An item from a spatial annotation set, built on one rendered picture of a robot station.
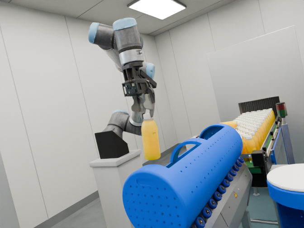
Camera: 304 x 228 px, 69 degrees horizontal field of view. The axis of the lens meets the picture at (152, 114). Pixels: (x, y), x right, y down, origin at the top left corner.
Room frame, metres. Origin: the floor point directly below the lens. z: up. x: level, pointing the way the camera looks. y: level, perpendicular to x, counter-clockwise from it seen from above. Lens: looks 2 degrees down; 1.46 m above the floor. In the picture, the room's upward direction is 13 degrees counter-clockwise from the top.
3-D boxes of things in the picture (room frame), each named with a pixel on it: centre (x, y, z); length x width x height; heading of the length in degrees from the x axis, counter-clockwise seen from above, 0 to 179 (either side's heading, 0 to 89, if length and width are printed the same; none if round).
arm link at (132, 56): (0.85, 0.03, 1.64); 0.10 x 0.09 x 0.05; 55
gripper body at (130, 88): (0.85, 0.03, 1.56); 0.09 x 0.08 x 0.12; 145
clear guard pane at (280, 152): (1.89, -1.01, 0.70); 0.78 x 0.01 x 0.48; 145
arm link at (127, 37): (0.86, 0.03, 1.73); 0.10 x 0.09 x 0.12; 174
